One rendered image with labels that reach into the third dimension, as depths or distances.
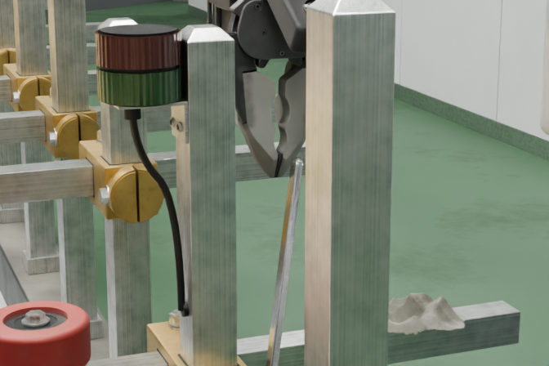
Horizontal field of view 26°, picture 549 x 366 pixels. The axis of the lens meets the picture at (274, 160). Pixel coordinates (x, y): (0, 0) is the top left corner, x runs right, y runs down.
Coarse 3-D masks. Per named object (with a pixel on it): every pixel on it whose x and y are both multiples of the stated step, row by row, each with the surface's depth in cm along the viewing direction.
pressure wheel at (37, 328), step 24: (0, 312) 90; (24, 312) 91; (48, 312) 91; (72, 312) 90; (0, 336) 86; (24, 336) 86; (48, 336) 86; (72, 336) 87; (0, 360) 86; (24, 360) 86; (48, 360) 86; (72, 360) 87
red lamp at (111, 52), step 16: (96, 32) 82; (96, 48) 82; (112, 48) 80; (128, 48) 80; (144, 48) 80; (160, 48) 81; (176, 48) 82; (96, 64) 82; (112, 64) 81; (128, 64) 80; (144, 64) 80; (160, 64) 81; (176, 64) 82
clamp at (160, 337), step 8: (152, 328) 97; (160, 328) 97; (168, 328) 97; (152, 336) 96; (160, 336) 95; (168, 336) 95; (176, 336) 95; (152, 344) 96; (160, 344) 94; (168, 344) 94; (176, 344) 94; (160, 352) 94; (168, 352) 92; (176, 352) 92; (168, 360) 92; (176, 360) 91; (184, 360) 90; (240, 360) 91
